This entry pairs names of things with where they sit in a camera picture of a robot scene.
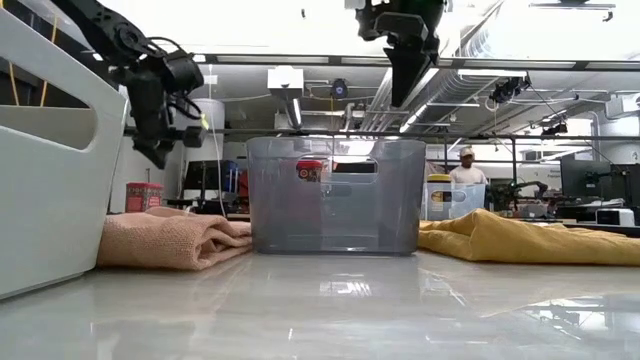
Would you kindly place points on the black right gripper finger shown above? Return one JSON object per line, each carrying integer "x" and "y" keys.
{"x": 421, "y": 62}
{"x": 400, "y": 70}

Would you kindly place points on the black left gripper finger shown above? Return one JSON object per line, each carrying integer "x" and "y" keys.
{"x": 146, "y": 151}
{"x": 162, "y": 152}

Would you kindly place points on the yellow-lid spice jar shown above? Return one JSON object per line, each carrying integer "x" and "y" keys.
{"x": 440, "y": 178}

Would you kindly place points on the white plastic bin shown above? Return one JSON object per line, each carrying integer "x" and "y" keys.
{"x": 50, "y": 225}

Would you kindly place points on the red spice tin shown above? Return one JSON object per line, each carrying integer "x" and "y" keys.
{"x": 310, "y": 170}
{"x": 144, "y": 197}

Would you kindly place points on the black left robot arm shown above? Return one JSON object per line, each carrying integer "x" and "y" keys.
{"x": 115, "y": 35}

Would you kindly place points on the background black robot arm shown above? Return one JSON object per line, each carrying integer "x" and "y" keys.
{"x": 530, "y": 186}

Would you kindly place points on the yellow tag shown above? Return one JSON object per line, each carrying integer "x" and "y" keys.
{"x": 204, "y": 121}

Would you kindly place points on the black background screen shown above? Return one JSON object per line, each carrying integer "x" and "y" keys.
{"x": 202, "y": 175}

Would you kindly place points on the blue background container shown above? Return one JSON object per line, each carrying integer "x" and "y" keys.
{"x": 229, "y": 175}

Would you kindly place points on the pink checked folded cloth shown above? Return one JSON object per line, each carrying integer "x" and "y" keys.
{"x": 170, "y": 240}

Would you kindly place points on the black ceiling-mounted device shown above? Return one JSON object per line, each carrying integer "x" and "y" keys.
{"x": 507, "y": 90}

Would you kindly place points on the white ceiling box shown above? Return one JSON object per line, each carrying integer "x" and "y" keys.
{"x": 285, "y": 78}

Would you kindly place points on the person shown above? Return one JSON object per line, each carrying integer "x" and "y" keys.
{"x": 467, "y": 175}

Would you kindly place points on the clear plastic bin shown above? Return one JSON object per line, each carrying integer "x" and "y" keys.
{"x": 470, "y": 200}

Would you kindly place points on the translucent grey plastic bin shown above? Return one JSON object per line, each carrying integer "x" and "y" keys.
{"x": 360, "y": 220}

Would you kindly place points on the mustard yellow folded cloth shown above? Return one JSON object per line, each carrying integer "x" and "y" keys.
{"x": 500, "y": 240}

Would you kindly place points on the black computer monitor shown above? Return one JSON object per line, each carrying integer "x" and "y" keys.
{"x": 627, "y": 180}
{"x": 580, "y": 175}

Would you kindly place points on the white desktop device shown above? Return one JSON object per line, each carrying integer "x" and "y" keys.
{"x": 615, "y": 216}

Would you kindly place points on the round black ceiling camera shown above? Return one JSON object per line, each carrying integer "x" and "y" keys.
{"x": 339, "y": 88}

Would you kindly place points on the black metal table frame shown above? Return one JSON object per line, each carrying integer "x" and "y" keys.
{"x": 550, "y": 136}

